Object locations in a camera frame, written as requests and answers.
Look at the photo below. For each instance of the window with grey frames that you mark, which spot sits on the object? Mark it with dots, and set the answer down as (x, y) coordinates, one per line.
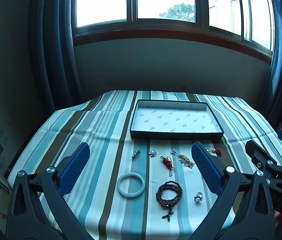
(166, 2)

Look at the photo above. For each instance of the red knot gold charm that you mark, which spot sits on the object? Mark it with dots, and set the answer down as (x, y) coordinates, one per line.
(167, 162)

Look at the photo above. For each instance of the small red gold charm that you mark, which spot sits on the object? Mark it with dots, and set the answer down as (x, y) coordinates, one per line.
(215, 151)

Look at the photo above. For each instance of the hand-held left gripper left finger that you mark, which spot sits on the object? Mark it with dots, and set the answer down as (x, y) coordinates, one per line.
(74, 166)

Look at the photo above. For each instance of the pearl flower brooch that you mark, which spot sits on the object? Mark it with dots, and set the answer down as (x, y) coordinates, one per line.
(152, 153)

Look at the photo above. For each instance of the bright blue curtain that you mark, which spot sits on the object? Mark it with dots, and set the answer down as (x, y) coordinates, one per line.
(278, 55)

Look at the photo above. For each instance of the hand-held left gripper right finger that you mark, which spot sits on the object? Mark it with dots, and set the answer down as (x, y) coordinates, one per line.
(205, 166)

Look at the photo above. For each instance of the striped teal tablecloth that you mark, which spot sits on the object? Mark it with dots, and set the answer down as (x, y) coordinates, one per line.
(101, 135)

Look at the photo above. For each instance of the white jade bangle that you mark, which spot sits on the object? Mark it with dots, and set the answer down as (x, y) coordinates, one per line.
(120, 188)

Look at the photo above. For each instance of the green shallow box tray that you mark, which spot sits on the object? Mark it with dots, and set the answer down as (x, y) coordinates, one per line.
(173, 120)

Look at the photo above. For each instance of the dark blue curtain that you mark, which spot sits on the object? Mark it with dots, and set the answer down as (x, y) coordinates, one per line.
(56, 45)

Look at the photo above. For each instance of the silver bar brooch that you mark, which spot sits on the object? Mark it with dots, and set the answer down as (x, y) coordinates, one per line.
(136, 152)

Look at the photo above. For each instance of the brown wooden window sill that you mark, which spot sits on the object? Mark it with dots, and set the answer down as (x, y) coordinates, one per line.
(156, 33)

